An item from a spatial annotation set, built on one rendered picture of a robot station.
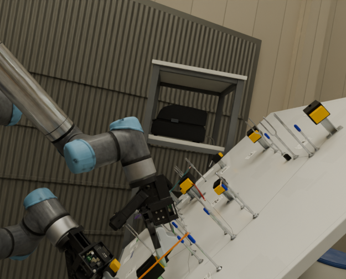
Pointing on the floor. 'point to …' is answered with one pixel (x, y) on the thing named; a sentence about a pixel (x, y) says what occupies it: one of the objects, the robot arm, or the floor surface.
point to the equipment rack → (235, 84)
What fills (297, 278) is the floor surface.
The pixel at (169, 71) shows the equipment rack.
